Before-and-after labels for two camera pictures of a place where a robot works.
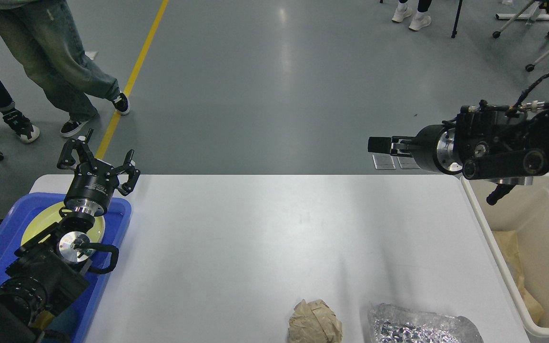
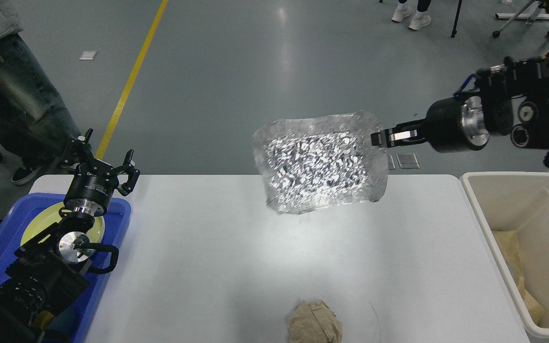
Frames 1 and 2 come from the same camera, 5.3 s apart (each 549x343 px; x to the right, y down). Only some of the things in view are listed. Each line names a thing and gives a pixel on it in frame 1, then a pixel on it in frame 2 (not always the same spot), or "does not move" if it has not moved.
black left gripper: (91, 188) does not move
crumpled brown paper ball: (315, 322) does not move
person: (43, 34) -> (9, 94)
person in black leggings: (421, 19) does not move
